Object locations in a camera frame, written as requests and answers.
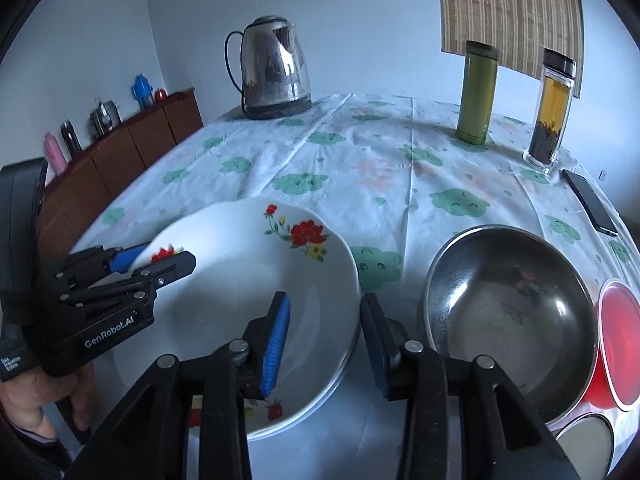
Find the blue thermos jug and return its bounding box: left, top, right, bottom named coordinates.
left=131, top=74, right=153, bottom=110

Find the white tablecloth with green clouds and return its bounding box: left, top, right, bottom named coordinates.
left=70, top=92, right=636, bottom=480

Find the bamboo window blind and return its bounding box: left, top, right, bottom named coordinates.
left=436, top=0, right=585, bottom=98

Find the red plastic bowl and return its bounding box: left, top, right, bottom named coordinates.
left=582, top=277, right=640, bottom=412

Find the white floral enamel bowl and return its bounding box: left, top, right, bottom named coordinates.
left=552, top=412, right=617, bottom=480

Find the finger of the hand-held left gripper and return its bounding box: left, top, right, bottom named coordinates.
left=37, top=242, right=151, bottom=281
left=55, top=251, right=197, bottom=307

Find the brown wooden sideboard cabinet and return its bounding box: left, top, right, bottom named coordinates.
left=37, top=89, right=203, bottom=256

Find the green thermos flask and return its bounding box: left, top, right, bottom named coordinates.
left=455, top=40, right=500, bottom=145

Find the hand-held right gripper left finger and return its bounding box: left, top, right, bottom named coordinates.
left=65, top=291, right=292, bottom=480

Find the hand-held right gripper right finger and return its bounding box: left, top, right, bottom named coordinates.
left=360, top=292, right=583, bottom=480

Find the person's left hand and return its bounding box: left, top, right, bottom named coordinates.
left=0, top=361, right=97, bottom=443

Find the black thermos bottle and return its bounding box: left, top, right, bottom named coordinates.
left=60, top=120, right=83, bottom=156

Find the pink thermos bottle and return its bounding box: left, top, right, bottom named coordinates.
left=44, top=132, right=68, bottom=176

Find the steel cooking pot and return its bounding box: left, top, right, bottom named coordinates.
left=89, top=100, right=122, bottom=141

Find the stainless steel electric kettle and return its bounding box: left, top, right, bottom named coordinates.
left=224, top=15, right=313, bottom=121

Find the white plate with red flowers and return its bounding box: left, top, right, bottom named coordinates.
left=112, top=199, right=361, bottom=441

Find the glass tea bottle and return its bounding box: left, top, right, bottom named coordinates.
left=522, top=48, right=578, bottom=175

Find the black smartphone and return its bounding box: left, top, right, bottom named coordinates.
left=561, top=169, right=619, bottom=237

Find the stainless steel bowl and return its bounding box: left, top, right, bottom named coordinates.
left=416, top=225, right=598, bottom=426

